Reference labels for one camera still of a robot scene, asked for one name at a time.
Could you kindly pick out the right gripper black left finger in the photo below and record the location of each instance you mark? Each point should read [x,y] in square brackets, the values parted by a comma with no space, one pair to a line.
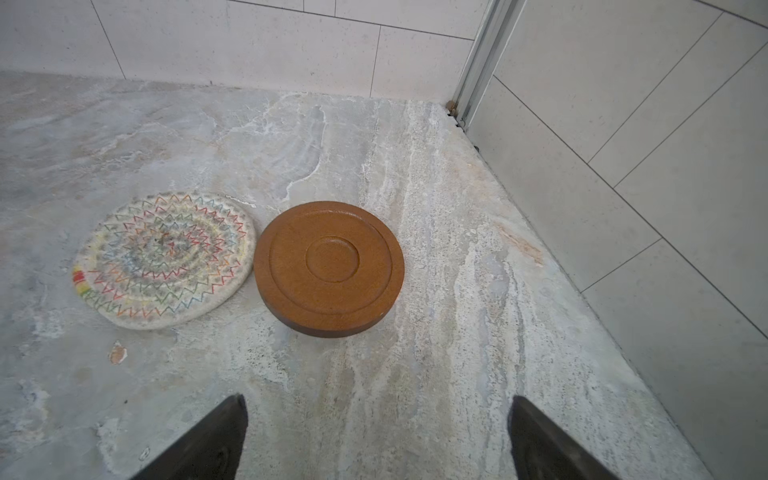
[211,449]

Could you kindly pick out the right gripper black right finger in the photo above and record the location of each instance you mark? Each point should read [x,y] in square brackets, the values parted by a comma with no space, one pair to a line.
[542,450]

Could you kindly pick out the multicolour woven rope coaster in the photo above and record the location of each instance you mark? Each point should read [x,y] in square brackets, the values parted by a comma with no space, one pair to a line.
[165,259]

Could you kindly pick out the brown wooden coaster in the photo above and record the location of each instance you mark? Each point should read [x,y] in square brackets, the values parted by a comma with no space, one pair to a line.
[328,269]

